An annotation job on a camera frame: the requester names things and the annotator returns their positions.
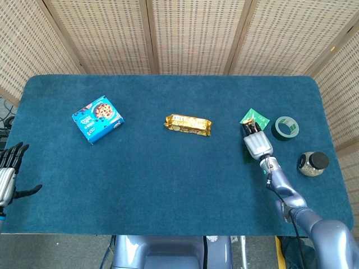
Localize black cables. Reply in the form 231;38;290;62
0;98;17;149

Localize blue cookie box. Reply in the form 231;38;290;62
71;95;126;146

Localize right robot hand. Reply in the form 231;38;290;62
240;118;274;161

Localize glass jar with black lid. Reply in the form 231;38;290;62
296;151;330;177

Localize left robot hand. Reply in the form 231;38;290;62
0;141;43;208

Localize green sachet packet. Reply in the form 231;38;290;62
239;108;270;132

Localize blue table mat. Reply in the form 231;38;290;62
0;73;355;236

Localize gold snack wrapper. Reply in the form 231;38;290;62
163;113;213;137

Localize grey robot torso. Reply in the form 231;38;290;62
101;234;248;269

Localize dark green tape roll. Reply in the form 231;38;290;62
270;115;300;142

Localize woven folding screen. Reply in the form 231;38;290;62
0;0;359;202

